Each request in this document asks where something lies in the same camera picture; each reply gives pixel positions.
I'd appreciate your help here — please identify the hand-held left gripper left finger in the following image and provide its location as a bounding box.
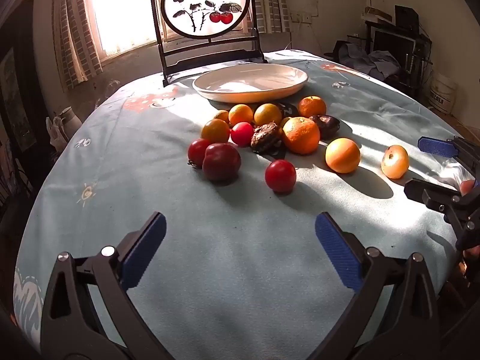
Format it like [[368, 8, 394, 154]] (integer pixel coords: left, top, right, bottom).
[[39, 211, 175, 360]]

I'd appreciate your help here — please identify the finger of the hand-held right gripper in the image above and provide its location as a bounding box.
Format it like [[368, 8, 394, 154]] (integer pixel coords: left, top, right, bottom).
[[417, 135, 480, 181], [404, 179, 480, 250]]

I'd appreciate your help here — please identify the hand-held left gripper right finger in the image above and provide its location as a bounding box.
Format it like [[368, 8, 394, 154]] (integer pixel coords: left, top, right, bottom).
[[307, 212, 441, 360]]

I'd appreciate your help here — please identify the yellow fruit with calyx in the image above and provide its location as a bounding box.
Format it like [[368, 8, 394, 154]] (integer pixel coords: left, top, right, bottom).
[[381, 145, 410, 179]]

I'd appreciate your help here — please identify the yellow orange citrus fruit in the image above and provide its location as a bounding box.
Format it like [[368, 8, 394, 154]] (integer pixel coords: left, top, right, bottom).
[[325, 137, 361, 174], [254, 103, 283, 126]]

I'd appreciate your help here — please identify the small red tomato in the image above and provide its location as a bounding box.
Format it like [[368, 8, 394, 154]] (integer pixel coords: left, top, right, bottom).
[[187, 138, 212, 167]]

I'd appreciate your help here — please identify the dark purple passion fruit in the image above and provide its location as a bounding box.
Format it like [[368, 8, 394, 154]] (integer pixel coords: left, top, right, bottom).
[[309, 115, 341, 140]]

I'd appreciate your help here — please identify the red apple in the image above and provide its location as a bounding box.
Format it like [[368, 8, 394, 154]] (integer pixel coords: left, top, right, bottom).
[[202, 142, 242, 181]]

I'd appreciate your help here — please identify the large tangerine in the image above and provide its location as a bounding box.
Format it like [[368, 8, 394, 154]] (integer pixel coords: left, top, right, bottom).
[[282, 117, 320, 155]]

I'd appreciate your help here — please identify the brown wrinkled fruit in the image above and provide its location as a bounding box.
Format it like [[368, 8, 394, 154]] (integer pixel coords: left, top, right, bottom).
[[250, 122, 282, 154]]

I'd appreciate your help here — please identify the white oval plate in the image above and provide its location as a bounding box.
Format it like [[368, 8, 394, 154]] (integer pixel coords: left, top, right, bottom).
[[192, 64, 309, 104]]

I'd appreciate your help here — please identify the clear plastic bag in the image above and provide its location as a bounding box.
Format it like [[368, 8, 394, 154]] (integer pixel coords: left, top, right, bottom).
[[437, 157, 474, 193]]

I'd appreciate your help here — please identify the white plastic bucket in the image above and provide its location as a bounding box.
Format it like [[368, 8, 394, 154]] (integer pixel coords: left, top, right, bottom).
[[429, 72, 459, 115]]

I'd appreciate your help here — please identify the dark monitor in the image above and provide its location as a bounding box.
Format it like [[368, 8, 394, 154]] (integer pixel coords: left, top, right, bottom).
[[371, 28, 417, 68]]

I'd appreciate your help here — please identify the black box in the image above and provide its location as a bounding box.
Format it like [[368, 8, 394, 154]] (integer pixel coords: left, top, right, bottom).
[[394, 5, 419, 27]]

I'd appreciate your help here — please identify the white jug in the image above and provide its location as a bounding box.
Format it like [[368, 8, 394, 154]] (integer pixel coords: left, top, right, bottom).
[[46, 106, 83, 151]]

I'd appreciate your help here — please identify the dark wooden cabinet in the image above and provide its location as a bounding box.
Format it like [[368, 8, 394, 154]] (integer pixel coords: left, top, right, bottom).
[[0, 0, 49, 181]]

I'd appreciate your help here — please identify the brick pattern curtain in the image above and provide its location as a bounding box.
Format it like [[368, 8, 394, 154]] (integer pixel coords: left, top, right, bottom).
[[52, 0, 104, 89], [251, 0, 293, 34]]

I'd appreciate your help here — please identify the black chair with painted panel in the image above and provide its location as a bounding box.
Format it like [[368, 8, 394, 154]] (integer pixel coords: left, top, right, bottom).
[[148, 0, 269, 87]]

